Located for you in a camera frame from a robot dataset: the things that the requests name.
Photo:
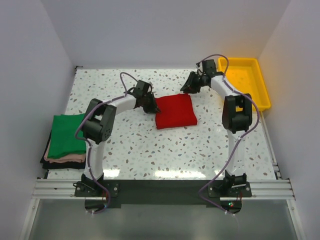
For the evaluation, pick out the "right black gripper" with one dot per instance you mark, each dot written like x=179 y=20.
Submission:
x=189 y=87

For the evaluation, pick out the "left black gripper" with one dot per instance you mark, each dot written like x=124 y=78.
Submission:
x=153 y=108

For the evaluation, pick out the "red t shirt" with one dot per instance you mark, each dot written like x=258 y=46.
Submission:
x=175 y=111

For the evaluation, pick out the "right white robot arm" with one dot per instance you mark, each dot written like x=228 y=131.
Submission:
x=236 y=119

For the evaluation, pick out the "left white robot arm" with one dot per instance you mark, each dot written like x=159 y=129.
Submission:
x=97 y=126

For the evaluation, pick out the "yellow plastic bin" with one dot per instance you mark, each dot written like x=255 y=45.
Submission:
x=246 y=76

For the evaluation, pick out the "pink folded t shirt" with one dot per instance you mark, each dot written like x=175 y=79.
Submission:
x=77 y=158

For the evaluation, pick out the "green folded t shirt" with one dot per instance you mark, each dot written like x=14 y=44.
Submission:
x=62 y=140

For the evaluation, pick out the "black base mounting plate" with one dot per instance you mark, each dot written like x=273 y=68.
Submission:
x=113 y=194

